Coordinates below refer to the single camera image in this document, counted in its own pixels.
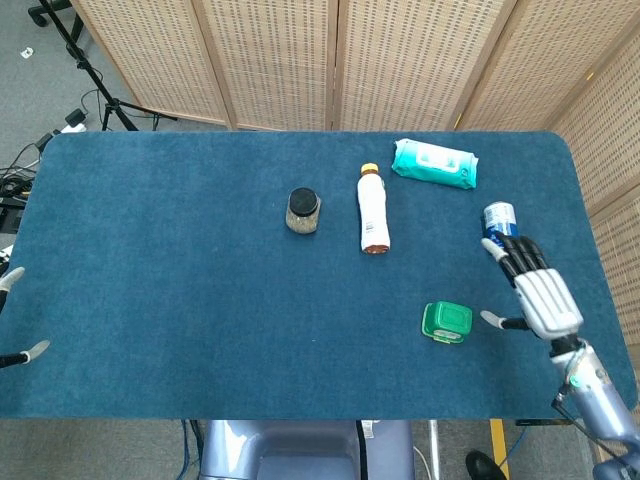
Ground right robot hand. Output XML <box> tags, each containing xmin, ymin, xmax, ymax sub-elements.
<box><xmin>479</xmin><ymin>232</ymin><xmax>586</xmax><ymax>346</ymax></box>

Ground black wheeled stand base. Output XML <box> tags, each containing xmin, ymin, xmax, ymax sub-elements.
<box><xmin>28</xmin><ymin>0</ymin><xmax>85</xmax><ymax>49</ymax></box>

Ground teal wet wipes pack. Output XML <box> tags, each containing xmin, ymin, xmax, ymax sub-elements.
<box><xmin>390</xmin><ymin>138</ymin><xmax>480</xmax><ymax>190</ymax></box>

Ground lavender robot base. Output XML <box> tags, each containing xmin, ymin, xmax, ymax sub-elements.
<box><xmin>198</xmin><ymin>419</ymin><xmax>416</xmax><ymax>480</ymax></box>

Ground white bottle with yellow cap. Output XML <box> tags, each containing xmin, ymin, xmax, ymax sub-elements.
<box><xmin>356</xmin><ymin>162</ymin><xmax>391</xmax><ymax>257</ymax></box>

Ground black tripod stand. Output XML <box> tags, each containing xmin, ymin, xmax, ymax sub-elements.
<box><xmin>37</xmin><ymin>0</ymin><xmax>178</xmax><ymax>133</ymax></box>

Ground blue soda can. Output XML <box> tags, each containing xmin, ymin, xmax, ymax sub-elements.
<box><xmin>481</xmin><ymin>200</ymin><xmax>519</xmax><ymax>246</ymax></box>

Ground glass jar with black lid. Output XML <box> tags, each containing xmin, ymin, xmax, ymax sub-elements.
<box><xmin>285</xmin><ymin>187</ymin><xmax>322</xmax><ymax>235</ymax></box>

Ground white table leg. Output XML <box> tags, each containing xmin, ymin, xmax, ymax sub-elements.
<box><xmin>426</xmin><ymin>419</ymin><xmax>442</xmax><ymax>480</ymax></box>

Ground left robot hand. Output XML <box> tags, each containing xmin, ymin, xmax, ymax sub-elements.
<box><xmin>0</xmin><ymin>265</ymin><xmax>52</xmax><ymax>370</ymax></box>

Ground green tub with yellow lid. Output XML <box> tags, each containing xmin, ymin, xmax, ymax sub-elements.
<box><xmin>420</xmin><ymin>300</ymin><xmax>474</xmax><ymax>346</ymax></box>

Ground white power strip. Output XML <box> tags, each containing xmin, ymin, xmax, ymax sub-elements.
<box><xmin>59</xmin><ymin>109</ymin><xmax>92</xmax><ymax>134</ymax></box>

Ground black shoe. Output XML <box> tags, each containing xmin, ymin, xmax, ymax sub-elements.
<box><xmin>465</xmin><ymin>449</ymin><xmax>507</xmax><ymax>480</ymax></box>

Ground blue cable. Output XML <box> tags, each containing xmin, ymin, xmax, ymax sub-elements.
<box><xmin>180</xmin><ymin>419</ymin><xmax>202</xmax><ymax>480</ymax></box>

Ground blue table mat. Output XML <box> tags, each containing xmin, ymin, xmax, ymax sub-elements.
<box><xmin>0</xmin><ymin>130</ymin><xmax>636</xmax><ymax>421</ymax></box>

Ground black floor cables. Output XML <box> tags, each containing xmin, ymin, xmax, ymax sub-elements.
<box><xmin>0</xmin><ymin>133</ymin><xmax>46</xmax><ymax>206</ymax></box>

